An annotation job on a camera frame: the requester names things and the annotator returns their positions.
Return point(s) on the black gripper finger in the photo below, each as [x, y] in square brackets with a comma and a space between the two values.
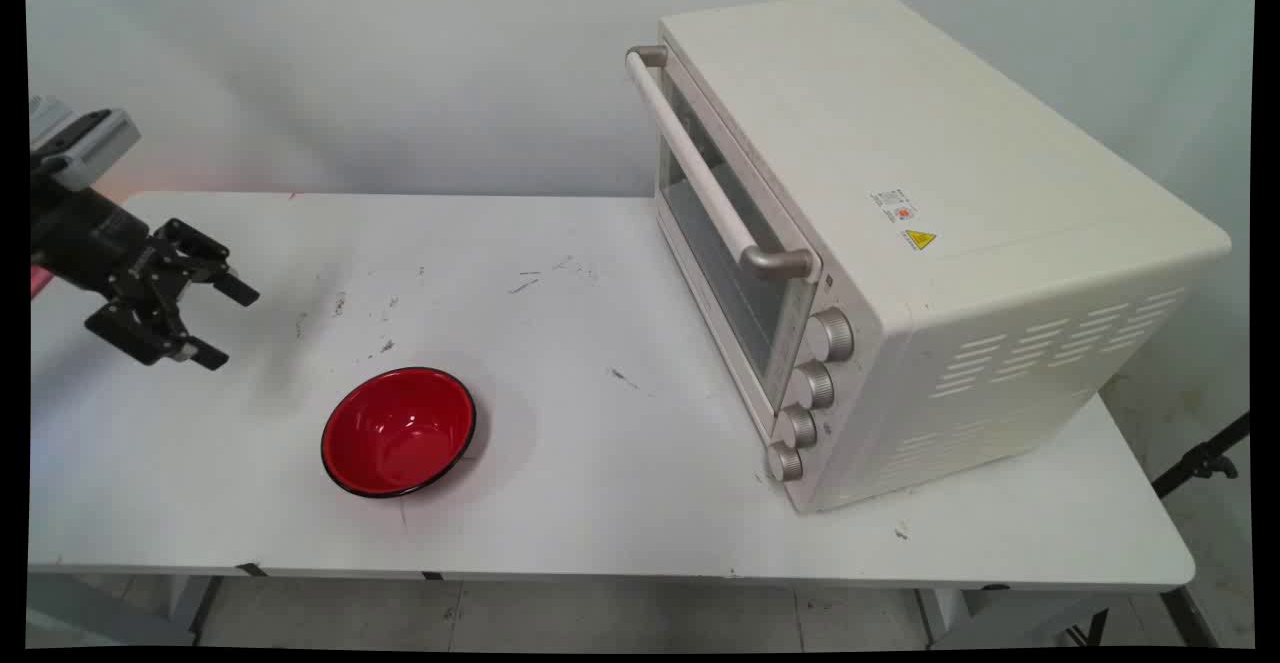
[150, 328]
[200, 258]

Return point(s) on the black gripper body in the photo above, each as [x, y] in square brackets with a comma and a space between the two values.
[80, 233]

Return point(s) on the pink box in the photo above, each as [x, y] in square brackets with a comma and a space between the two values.
[38, 283]

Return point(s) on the red bowl with black rim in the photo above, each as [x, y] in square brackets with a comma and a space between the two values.
[398, 433]

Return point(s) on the grey metal table leg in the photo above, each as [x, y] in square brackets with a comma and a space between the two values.
[185, 603]

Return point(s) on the silver oven knob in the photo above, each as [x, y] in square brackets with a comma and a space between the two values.
[815, 385]
[798, 427]
[830, 335]
[785, 462]

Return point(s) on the yellow warning sticker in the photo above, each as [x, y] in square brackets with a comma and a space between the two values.
[919, 240]

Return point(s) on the cream toaster oven body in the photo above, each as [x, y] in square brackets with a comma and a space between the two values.
[1000, 143]

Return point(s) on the black tripod stand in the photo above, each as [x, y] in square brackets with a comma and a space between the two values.
[1200, 461]

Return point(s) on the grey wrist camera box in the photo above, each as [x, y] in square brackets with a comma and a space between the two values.
[95, 148]

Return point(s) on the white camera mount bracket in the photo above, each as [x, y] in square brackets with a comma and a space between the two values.
[40, 118]

